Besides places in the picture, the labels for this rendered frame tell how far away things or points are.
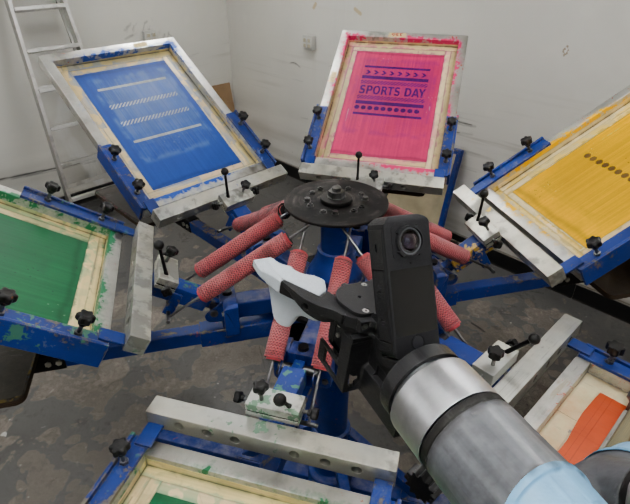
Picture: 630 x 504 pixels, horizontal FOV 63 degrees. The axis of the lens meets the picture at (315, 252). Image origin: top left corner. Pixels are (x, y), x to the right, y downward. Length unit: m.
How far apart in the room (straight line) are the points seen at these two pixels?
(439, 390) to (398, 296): 0.08
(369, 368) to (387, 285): 0.09
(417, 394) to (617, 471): 0.18
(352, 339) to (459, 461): 0.14
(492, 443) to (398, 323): 0.11
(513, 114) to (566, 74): 0.37
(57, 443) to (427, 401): 2.44
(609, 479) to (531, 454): 0.14
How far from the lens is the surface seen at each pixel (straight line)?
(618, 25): 3.13
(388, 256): 0.40
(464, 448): 0.36
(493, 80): 3.42
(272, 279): 0.48
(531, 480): 0.35
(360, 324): 0.43
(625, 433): 1.33
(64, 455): 2.68
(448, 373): 0.39
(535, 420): 1.37
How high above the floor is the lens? 1.96
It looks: 32 degrees down
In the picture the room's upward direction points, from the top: straight up
